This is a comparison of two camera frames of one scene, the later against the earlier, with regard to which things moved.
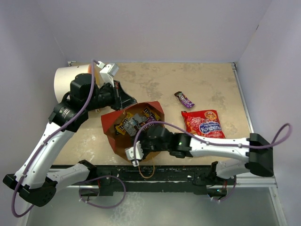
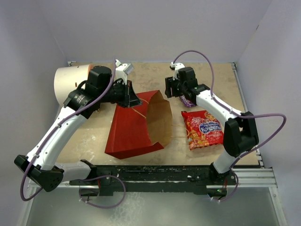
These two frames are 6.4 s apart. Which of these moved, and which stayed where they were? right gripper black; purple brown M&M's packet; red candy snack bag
Moved: right gripper black
Stayed: red candy snack bag; purple brown M&M's packet
